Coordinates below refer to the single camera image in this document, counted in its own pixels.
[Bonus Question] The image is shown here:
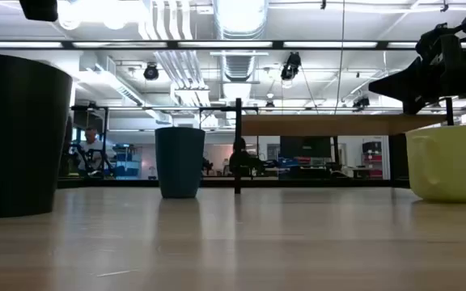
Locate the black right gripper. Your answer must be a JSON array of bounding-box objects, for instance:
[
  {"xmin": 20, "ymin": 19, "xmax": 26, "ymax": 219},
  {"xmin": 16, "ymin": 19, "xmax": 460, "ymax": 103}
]
[{"xmin": 368, "ymin": 23, "xmax": 466, "ymax": 116}]

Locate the small yellow mug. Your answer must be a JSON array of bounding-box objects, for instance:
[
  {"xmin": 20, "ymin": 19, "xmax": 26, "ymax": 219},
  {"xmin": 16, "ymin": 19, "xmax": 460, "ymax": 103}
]
[{"xmin": 405, "ymin": 124, "xmax": 466, "ymax": 204}]

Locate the medium dark teal cup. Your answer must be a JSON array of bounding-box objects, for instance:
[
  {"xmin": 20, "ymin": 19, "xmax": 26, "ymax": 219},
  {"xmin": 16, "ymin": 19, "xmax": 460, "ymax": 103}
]
[{"xmin": 155, "ymin": 126, "xmax": 206, "ymax": 200}]

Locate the large black cup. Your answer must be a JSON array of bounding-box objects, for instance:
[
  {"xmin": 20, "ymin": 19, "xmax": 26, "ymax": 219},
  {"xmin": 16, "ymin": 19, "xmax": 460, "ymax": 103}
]
[{"xmin": 0, "ymin": 54, "xmax": 74, "ymax": 220}]

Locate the wooden shelf board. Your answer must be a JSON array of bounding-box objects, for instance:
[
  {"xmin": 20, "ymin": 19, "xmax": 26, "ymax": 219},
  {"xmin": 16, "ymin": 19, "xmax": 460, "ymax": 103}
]
[{"xmin": 240, "ymin": 114, "xmax": 449, "ymax": 137}]

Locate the red storage rack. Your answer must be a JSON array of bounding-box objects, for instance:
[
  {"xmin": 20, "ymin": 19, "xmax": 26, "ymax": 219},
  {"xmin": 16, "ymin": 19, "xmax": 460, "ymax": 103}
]
[{"xmin": 362, "ymin": 141, "xmax": 384, "ymax": 179}]

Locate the black monitor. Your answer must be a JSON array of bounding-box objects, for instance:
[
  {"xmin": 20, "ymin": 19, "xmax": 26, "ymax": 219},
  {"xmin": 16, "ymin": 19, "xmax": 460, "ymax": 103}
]
[{"xmin": 279, "ymin": 136, "xmax": 333, "ymax": 159}]

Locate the seated person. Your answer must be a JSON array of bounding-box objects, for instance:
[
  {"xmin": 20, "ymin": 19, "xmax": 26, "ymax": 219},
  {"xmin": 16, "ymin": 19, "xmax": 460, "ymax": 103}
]
[{"xmin": 227, "ymin": 137, "xmax": 265, "ymax": 178}]

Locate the black hanging camera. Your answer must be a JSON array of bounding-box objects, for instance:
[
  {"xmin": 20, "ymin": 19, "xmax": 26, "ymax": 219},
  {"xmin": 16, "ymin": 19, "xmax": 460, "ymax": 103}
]
[
  {"xmin": 280, "ymin": 52, "xmax": 303, "ymax": 82},
  {"xmin": 143, "ymin": 61, "xmax": 160, "ymax": 82}
]

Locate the black aluminium rig frame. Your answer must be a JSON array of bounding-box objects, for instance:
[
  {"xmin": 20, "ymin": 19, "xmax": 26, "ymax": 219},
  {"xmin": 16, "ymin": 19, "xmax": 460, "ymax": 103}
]
[{"xmin": 57, "ymin": 176, "xmax": 412, "ymax": 189}]

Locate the silver ventilation duct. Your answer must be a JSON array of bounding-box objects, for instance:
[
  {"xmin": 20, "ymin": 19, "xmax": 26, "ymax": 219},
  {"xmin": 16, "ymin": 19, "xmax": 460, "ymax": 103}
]
[{"xmin": 212, "ymin": 0, "xmax": 269, "ymax": 82}]

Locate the black overhead frame beam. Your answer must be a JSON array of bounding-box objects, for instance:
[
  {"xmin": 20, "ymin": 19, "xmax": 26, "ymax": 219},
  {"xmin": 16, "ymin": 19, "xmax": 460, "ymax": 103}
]
[{"xmin": 0, "ymin": 39, "xmax": 466, "ymax": 52}]

